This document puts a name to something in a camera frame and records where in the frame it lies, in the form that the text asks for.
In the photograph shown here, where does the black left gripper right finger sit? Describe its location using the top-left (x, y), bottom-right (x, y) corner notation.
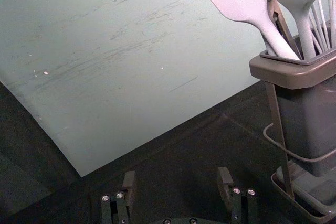
top-left (217, 167), bottom-right (259, 224)

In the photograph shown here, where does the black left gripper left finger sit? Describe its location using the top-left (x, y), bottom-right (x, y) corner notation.
top-left (101, 170), bottom-right (136, 224)

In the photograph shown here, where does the grey drip tray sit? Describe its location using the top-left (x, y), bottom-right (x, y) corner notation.
top-left (270, 159), bottom-right (336, 224)

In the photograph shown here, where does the black table cloth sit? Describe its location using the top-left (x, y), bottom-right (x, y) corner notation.
top-left (0, 19), bottom-right (336, 224)

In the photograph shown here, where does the grey utensil holder with stand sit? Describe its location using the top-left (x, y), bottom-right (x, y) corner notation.
top-left (248, 48), bottom-right (336, 201)

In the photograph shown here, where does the plain pale wall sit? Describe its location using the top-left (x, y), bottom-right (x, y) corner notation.
top-left (0, 0), bottom-right (334, 178)

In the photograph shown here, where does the pale grey wire whisk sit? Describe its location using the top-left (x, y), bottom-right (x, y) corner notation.
top-left (308, 0), bottom-right (336, 54)

